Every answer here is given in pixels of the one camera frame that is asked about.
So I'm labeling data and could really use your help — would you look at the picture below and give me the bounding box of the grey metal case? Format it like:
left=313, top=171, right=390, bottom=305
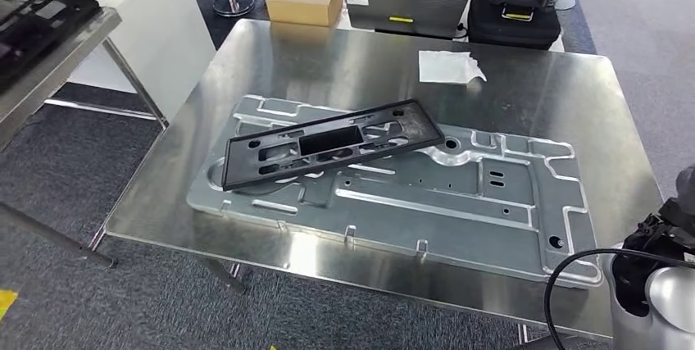
left=342, top=0, right=475, bottom=40

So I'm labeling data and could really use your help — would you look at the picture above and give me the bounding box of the black plastic tray part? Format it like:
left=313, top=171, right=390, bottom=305
left=0, top=0, right=102, bottom=94

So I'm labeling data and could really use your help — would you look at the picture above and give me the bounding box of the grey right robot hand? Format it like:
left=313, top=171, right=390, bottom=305
left=673, top=165, right=695, bottom=213

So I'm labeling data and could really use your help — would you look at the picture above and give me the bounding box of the stainless steel side table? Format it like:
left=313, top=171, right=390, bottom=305
left=0, top=0, right=170, bottom=271

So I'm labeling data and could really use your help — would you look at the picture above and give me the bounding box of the black plastic plate frame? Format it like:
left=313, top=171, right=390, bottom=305
left=220, top=98, right=447, bottom=192

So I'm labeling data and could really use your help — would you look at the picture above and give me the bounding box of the black equipment bag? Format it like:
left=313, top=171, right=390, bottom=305
left=467, top=0, right=563, bottom=52

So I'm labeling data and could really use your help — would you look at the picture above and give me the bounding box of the white cabinet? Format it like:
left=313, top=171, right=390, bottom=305
left=0, top=0, right=218, bottom=123

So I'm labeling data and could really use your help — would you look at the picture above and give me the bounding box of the grey metal fixture plate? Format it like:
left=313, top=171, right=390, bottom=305
left=186, top=94, right=605, bottom=290

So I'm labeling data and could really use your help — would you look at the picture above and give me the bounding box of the stainless steel workbench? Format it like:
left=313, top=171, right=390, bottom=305
left=88, top=17, right=665, bottom=350

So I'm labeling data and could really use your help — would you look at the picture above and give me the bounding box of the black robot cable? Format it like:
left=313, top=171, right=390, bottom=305
left=543, top=248, right=695, bottom=350

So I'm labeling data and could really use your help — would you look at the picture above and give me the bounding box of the white paper tissue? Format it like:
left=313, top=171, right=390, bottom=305
left=417, top=49, right=488, bottom=86

